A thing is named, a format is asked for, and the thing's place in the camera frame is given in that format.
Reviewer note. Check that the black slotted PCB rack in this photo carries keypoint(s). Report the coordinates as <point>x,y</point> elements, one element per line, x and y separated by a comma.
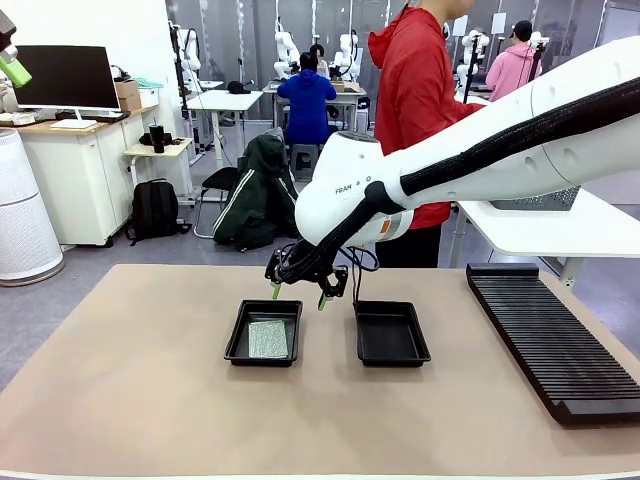
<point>550,345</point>

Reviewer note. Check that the black tripod pole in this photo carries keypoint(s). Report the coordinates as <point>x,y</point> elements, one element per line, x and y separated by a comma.
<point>470,75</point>

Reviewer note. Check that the black tumbler with straw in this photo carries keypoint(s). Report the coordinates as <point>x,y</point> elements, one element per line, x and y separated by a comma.
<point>157,140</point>

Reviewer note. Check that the person in blue hoodie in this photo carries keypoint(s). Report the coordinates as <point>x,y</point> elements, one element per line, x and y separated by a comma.
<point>307,110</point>

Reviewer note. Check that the person in red jacket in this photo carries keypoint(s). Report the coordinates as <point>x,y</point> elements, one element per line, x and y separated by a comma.
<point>410,90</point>

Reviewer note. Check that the black keyboard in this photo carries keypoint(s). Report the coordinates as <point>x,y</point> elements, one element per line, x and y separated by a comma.
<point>100,118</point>

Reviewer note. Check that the seated person black hair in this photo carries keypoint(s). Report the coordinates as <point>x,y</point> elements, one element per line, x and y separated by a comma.
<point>319,55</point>

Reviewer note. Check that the black backpack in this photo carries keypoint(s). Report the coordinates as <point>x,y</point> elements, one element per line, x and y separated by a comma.
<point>155,210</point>

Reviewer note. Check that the black ESD tray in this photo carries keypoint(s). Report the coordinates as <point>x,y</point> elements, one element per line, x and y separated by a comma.
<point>390,335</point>
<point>237,345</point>

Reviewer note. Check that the person in pink hoodie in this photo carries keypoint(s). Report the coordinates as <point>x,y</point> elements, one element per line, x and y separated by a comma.
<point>510,70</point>

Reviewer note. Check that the green perforated circuit board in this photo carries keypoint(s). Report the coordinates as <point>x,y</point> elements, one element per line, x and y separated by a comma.
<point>269,340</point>

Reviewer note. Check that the black folding chair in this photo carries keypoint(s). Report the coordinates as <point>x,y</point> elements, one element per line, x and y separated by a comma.
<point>220,180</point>

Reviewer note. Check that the person right forearm red sleeve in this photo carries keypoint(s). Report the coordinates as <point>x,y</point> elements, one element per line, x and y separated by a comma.
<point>452,109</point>

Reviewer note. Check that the white side table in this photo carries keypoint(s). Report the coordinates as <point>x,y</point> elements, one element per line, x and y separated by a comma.
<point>550,230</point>

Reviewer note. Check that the white work desk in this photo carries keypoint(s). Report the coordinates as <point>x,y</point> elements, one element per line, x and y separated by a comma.
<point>350,100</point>

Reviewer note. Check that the grey mesh plastic basket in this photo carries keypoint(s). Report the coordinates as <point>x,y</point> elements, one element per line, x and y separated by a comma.
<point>540,200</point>

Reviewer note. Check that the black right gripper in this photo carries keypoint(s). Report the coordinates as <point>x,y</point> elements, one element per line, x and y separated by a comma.
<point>300,274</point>

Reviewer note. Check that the dark green striped jacket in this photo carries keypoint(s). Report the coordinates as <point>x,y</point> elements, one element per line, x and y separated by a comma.
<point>260,200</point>

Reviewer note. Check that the brown cardboard box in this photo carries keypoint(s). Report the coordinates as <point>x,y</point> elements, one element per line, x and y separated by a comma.
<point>131,102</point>
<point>126,88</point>

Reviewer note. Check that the black computer monitor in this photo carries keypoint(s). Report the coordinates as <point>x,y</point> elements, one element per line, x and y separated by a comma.
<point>65,75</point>

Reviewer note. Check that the black cap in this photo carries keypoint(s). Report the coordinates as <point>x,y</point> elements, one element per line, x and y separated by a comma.
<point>239,88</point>

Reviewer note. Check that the grey plastic stool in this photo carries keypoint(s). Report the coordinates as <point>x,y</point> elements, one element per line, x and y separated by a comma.
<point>302,160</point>

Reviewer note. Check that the white cabinet wooden top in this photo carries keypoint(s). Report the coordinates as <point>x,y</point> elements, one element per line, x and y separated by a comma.
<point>75,175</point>

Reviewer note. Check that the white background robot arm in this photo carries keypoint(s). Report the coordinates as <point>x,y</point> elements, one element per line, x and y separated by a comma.
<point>189,50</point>
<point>347,52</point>
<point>539,40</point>
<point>472,47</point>
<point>286,47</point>

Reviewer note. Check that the white standing desk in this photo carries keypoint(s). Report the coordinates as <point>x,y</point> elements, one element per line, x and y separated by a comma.
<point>225,100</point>

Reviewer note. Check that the small wooden side table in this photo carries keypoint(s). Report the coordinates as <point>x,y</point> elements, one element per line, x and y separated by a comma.
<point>175,150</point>

